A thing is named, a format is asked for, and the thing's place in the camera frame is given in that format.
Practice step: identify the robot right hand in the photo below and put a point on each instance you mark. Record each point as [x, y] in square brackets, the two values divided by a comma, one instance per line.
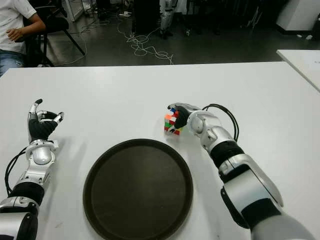
[183, 116]

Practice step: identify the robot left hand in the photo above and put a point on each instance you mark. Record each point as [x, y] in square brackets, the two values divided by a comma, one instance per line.
[40, 128]

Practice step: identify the multicolour Rubik's cube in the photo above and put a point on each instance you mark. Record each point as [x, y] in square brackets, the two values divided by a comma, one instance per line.
[168, 122]

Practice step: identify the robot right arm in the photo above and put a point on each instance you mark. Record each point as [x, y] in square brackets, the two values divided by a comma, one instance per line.
[217, 135]

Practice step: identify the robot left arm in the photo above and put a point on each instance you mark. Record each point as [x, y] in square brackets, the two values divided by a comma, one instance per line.
[41, 155]

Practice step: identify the dark brown round plate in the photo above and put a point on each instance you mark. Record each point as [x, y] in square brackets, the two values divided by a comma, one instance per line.
[140, 192]

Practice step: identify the black cabinet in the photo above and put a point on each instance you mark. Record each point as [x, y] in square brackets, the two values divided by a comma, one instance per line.
[146, 17]

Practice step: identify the black chair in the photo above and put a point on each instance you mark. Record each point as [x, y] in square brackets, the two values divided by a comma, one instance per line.
[56, 23]

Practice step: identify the seated person white shirt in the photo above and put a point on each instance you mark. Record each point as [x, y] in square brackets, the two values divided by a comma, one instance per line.
[10, 20]

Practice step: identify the white power strip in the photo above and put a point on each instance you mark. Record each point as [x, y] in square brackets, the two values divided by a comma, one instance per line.
[125, 14]

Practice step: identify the folded metal stand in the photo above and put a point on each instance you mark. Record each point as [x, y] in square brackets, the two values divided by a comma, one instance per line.
[253, 21]

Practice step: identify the white panel board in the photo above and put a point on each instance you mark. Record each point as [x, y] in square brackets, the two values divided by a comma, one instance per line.
[75, 10]

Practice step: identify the white side table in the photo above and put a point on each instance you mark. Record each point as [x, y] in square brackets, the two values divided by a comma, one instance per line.
[302, 62]

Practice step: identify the white paper scrap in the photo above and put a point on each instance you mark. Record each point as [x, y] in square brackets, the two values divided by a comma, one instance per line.
[309, 37]

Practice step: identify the white cabinet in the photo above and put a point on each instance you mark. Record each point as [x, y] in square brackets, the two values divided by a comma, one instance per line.
[297, 15]

